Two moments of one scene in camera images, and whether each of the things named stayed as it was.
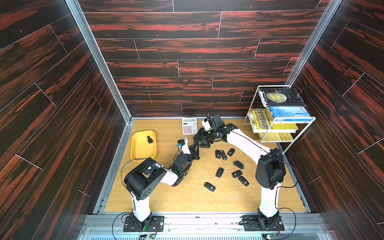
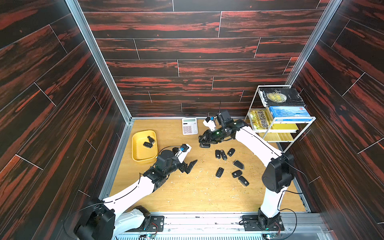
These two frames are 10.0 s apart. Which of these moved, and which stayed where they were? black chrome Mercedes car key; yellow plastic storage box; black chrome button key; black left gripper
Moved: black left gripper
Stayed: yellow plastic storage box; black chrome button key; black chrome Mercedes car key
